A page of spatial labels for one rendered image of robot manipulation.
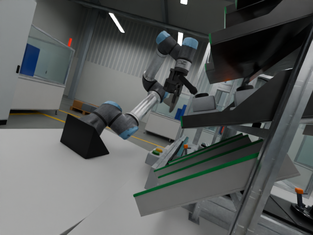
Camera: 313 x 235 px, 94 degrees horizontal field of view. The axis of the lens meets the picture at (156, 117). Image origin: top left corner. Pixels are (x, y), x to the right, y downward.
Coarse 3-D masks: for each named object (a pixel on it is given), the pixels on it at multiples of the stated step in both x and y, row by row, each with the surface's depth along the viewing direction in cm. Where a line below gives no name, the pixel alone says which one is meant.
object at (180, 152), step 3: (183, 144) 137; (183, 147) 124; (180, 150) 111; (183, 150) 116; (189, 150) 135; (192, 150) 139; (177, 153) 100; (180, 153) 102; (183, 153) 117; (180, 156) 97
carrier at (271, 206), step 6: (240, 192) 63; (270, 192) 71; (270, 198) 68; (270, 204) 61; (276, 204) 63; (264, 210) 55; (270, 210) 56; (276, 210) 58; (282, 210) 59; (276, 216) 54; (282, 216) 54; (288, 216) 56; (288, 222) 53
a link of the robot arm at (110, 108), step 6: (108, 102) 88; (114, 102) 88; (102, 108) 84; (108, 108) 85; (114, 108) 87; (120, 108) 91; (102, 114) 82; (108, 114) 84; (114, 114) 85; (120, 114) 87; (108, 120) 84; (114, 120) 84
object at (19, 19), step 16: (0, 0) 206; (16, 0) 223; (32, 0) 242; (0, 16) 211; (16, 16) 229; (32, 16) 250; (0, 32) 217; (16, 32) 236; (0, 48) 223; (16, 48) 243; (0, 64) 230; (16, 64) 251; (0, 80) 236; (16, 80) 259; (0, 96) 244; (0, 112) 251
